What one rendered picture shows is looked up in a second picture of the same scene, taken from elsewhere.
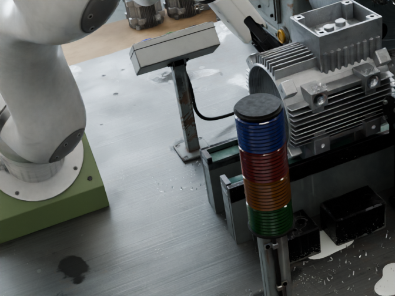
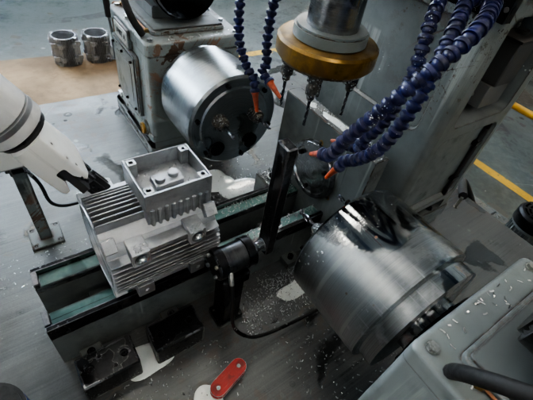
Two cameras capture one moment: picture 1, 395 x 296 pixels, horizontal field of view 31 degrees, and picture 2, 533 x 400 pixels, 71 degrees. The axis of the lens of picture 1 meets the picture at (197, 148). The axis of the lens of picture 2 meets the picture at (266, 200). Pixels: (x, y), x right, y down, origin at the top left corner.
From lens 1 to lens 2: 64 cm
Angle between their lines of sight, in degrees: 23
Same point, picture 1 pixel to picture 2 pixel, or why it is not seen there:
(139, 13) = (62, 55)
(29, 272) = not seen: outside the picture
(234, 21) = (43, 175)
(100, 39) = (29, 69)
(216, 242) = (44, 359)
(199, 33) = not seen: hidden behind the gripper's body
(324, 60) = (151, 216)
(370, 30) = (200, 187)
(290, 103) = (112, 259)
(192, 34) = not seen: hidden behind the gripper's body
